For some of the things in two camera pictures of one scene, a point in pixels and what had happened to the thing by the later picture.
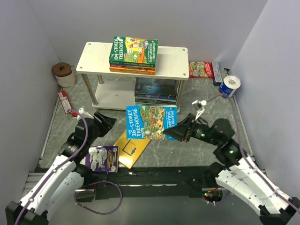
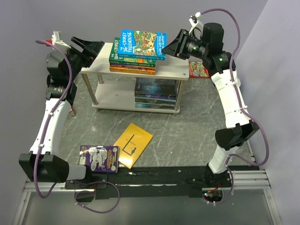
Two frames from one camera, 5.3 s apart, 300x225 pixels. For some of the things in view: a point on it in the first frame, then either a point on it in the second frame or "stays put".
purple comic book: [103, 158] stays put
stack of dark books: [158, 97] stays put
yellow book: [130, 149] stays put
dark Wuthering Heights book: [154, 84] stays put
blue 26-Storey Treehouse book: [149, 122] → [143, 44]
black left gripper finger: [180, 131] → [176, 47]
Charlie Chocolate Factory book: [129, 66] stays put
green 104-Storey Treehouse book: [135, 51] stays put
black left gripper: [107, 123] → [93, 47]
